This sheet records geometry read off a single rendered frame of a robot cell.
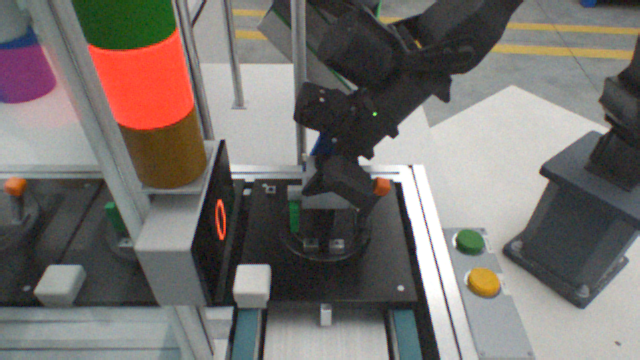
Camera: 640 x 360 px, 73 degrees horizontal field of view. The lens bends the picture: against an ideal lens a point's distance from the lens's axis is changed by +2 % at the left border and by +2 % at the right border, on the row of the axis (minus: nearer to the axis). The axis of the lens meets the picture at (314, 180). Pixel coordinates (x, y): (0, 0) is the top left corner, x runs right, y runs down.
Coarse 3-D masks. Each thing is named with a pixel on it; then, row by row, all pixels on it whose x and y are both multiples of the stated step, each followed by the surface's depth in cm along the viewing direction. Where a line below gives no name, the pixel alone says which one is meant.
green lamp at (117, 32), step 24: (72, 0) 22; (96, 0) 21; (120, 0) 21; (144, 0) 22; (168, 0) 23; (96, 24) 22; (120, 24) 22; (144, 24) 22; (168, 24) 23; (120, 48) 23
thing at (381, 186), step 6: (378, 180) 58; (384, 180) 58; (372, 186) 59; (378, 186) 57; (384, 186) 57; (378, 192) 58; (384, 192) 58; (378, 198) 59; (372, 204) 60; (360, 210) 62; (366, 210) 61; (360, 216) 62; (366, 216) 62
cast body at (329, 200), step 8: (312, 160) 57; (312, 168) 55; (304, 176) 59; (312, 176) 54; (304, 184) 58; (288, 192) 58; (296, 192) 58; (328, 192) 56; (304, 200) 57; (312, 200) 57; (320, 200) 57; (328, 200) 57; (336, 200) 57; (344, 200) 57; (304, 208) 58; (312, 208) 58; (320, 208) 58; (328, 208) 58; (336, 208) 58; (344, 208) 58
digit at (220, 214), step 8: (216, 192) 34; (216, 200) 34; (224, 200) 37; (216, 208) 34; (224, 208) 37; (216, 216) 34; (224, 216) 37; (216, 224) 34; (224, 224) 37; (216, 232) 34; (224, 232) 37; (216, 240) 34; (224, 240) 37
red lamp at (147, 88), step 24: (96, 48) 23; (144, 48) 23; (168, 48) 24; (120, 72) 23; (144, 72) 24; (168, 72) 25; (120, 96) 25; (144, 96) 25; (168, 96) 25; (192, 96) 28; (120, 120) 26; (144, 120) 26; (168, 120) 26
